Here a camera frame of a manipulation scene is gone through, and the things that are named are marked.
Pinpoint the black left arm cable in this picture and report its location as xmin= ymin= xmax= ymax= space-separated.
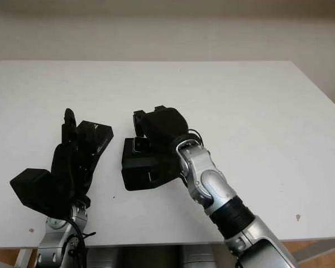
xmin=65 ymin=217 xmax=97 ymax=268

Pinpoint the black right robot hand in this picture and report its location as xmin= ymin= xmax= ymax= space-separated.
xmin=132 ymin=106 xmax=189 ymax=168

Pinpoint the dark robot waist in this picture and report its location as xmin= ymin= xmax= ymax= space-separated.
xmin=118 ymin=247 xmax=182 ymax=268

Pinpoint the grey right robot thigh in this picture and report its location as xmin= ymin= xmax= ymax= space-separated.
xmin=181 ymin=245 xmax=227 ymax=268

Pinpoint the white table leg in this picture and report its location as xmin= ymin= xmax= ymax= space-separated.
xmin=15 ymin=248 xmax=34 ymax=268

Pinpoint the black RealSense box lid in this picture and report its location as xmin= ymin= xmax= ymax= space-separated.
xmin=76 ymin=120 xmax=114 ymax=160

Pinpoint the grey robot thigh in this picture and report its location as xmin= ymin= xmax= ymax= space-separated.
xmin=86 ymin=247 xmax=119 ymax=268
xmin=181 ymin=245 xmax=227 ymax=268

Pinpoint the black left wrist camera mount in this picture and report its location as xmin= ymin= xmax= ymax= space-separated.
xmin=9 ymin=168 xmax=73 ymax=217

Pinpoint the grey left robot thigh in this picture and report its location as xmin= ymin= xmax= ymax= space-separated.
xmin=86 ymin=247 xmax=119 ymax=268

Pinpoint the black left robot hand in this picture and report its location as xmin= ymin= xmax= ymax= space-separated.
xmin=50 ymin=107 xmax=101 ymax=206

